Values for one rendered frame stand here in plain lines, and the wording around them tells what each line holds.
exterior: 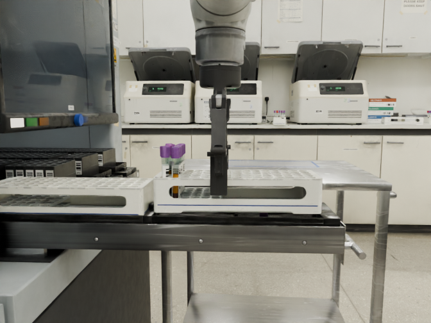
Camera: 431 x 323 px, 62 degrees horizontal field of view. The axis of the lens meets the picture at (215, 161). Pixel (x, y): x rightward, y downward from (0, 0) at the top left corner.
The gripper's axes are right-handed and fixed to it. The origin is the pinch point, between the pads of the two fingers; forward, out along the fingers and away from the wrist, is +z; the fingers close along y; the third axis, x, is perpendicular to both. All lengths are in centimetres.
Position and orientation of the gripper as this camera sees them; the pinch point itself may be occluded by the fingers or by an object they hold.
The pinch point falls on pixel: (220, 177)
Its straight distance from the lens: 68.0
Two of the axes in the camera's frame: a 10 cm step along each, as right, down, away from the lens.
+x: -10.0, -0.1, 0.5
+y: 0.5, -1.3, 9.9
